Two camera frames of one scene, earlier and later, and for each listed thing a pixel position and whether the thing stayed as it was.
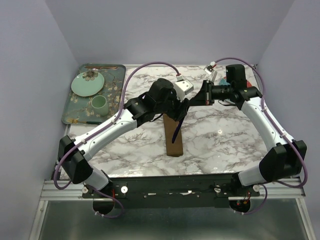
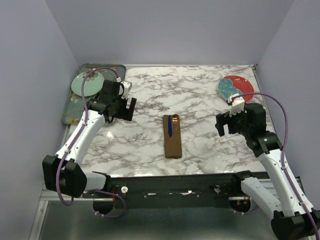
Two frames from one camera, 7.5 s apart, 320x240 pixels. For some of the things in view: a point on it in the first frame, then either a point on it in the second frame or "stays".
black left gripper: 179,113 → 125,113
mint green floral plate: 87,83 stays
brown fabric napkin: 176,148 stays
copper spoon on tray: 101,67 stays
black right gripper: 204,97 → 224,118
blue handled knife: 176,132 → 170,126
